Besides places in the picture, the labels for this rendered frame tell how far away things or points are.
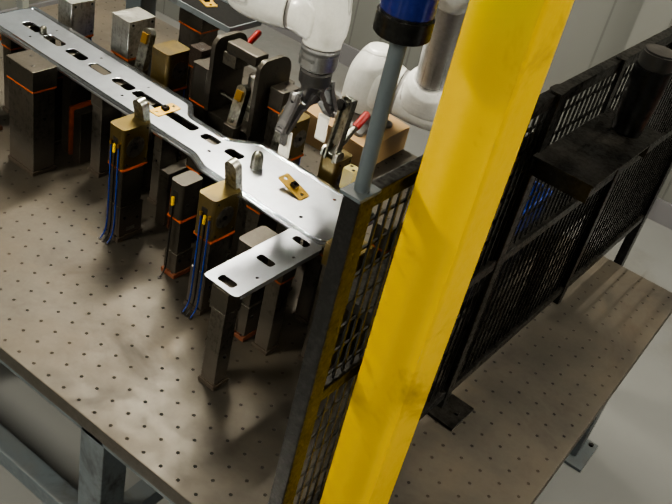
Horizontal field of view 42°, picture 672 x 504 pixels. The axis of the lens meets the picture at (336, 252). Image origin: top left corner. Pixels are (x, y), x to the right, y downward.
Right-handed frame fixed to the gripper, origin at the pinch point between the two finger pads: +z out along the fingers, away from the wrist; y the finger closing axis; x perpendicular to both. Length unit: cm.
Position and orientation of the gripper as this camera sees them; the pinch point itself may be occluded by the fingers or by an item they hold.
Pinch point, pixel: (302, 144)
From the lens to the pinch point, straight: 213.3
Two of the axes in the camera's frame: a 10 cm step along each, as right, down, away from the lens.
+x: 7.6, 5.0, -4.2
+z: -1.9, 7.8, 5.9
